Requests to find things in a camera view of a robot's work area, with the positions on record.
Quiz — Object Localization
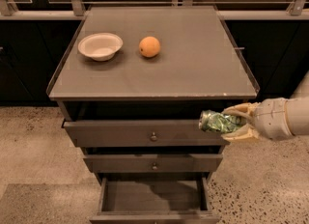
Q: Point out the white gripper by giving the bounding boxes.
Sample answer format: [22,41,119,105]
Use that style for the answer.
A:
[221,98,293,142]

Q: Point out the green soda can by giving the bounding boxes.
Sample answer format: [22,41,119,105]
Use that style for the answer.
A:
[198,110,246,134]

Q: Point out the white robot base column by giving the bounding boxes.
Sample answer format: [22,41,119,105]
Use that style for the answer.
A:
[291,71,309,98]

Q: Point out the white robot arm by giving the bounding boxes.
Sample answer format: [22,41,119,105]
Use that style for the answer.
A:
[222,98,309,142]

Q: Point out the grey bottom drawer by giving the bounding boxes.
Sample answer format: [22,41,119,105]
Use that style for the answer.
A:
[90,177,219,224]

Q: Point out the grey drawer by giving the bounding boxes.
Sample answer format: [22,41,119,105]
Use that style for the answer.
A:
[90,177,219,224]
[84,154,223,173]
[64,120,229,148]

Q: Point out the grey drawer cabinet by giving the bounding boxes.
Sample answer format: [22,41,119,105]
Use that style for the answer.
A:
[46,5,261,224]

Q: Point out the grey middle drawer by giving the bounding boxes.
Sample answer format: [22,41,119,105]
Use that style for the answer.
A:
[84,154,223,173]

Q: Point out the grey top drawer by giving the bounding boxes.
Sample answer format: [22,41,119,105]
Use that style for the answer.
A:
[64,120,229,148]

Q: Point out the orange fruit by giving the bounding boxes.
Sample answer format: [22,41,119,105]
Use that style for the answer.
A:
[139,37,160,58]

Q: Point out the white paper bowl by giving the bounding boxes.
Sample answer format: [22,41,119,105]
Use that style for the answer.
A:
[78,33,123,62]

